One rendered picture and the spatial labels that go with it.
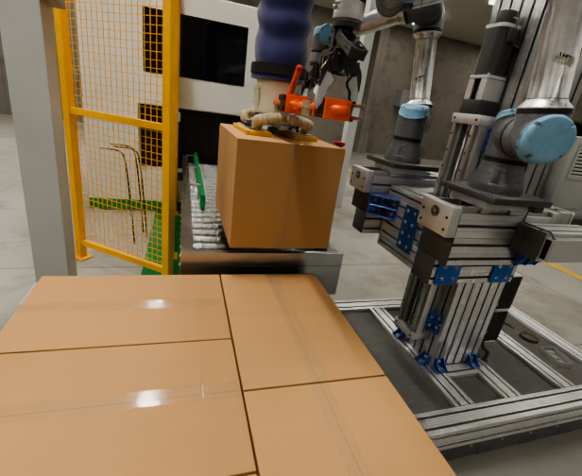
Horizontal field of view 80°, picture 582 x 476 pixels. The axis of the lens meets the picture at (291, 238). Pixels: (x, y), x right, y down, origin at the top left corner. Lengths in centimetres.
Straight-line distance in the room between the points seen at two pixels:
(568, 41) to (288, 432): 106
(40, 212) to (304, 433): 175
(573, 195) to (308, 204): 99
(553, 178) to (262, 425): 130
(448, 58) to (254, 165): 1329
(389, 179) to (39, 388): 131
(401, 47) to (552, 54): 1223
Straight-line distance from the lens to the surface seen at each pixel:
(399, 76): 1323
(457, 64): 1459
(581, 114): 769
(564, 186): 162
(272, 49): 146
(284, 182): 128
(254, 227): 130
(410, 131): 155
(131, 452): 83
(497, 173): 118
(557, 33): 108
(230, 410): 88
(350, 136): 457
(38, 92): 207
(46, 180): 213
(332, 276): 161
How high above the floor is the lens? 120
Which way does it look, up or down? 21 degrees down
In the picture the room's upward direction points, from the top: 8 degrees clockwise
